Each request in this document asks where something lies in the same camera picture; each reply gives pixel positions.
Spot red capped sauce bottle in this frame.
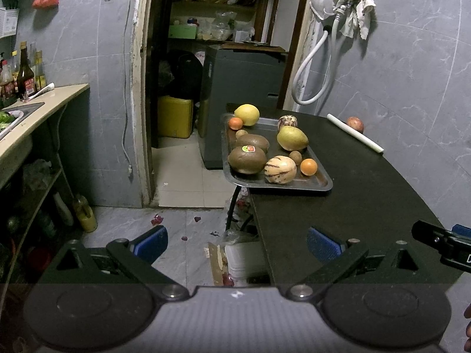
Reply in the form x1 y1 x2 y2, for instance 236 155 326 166
0 61 15 100

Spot yellow oil bottle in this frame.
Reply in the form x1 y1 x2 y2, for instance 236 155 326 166
35 50 47 91

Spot pale striped pepino melon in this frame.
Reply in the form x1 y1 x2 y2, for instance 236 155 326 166
264 155 297 184

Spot black bag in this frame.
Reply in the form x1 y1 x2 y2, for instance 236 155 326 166
173 53 203 100

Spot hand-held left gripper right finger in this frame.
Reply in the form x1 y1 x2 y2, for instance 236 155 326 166
285 226 437 302

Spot wooden board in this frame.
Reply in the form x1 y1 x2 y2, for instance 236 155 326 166
221 41 287 53

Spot large yellow pear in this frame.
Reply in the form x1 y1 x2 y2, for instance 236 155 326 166
277 125 309 151

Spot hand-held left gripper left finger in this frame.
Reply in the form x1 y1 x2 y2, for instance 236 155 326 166
39 225 190 302

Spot dark striped pepino melon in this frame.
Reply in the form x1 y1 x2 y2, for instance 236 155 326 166
277 115 299 131

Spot metal tray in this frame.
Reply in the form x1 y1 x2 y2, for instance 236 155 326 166
220 113 334 192

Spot white plastic container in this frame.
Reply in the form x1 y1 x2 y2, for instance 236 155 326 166
224 241 271 280

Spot yellow lemon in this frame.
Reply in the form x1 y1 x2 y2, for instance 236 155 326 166
234 104 260 126

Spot yellow jerrycan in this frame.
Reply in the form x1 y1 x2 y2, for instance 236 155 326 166
157 96 194 138

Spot green box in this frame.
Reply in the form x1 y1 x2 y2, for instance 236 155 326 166
168 24 199 40

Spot beige counter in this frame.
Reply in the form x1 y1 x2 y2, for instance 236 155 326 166
0 83 91 192

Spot white rag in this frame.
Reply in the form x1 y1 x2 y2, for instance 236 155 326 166
311 0 378 40

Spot steel sink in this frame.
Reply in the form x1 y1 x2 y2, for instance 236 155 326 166
0 101 45 140

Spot large brown kiwi with sticker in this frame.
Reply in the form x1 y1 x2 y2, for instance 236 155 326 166
228 145 267 175

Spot dark sauce bottle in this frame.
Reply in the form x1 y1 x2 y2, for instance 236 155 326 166
16 41 36 100

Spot white bottle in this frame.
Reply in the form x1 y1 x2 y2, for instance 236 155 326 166
52 192 74 227

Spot white rod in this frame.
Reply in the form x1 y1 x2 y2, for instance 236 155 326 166
327 113 384 153

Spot clear plastic bags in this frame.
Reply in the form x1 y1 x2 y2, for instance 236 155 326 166
210 12 254 42

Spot white hose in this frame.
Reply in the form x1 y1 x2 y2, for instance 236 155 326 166
292 15 341 104

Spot white wall basket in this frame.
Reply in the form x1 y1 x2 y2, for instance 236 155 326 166
0 7 19 38

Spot white cable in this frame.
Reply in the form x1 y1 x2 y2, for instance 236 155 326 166
122 0 134 182

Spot plain large brown kiwi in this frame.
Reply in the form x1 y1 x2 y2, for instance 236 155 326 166
235 133 270 154

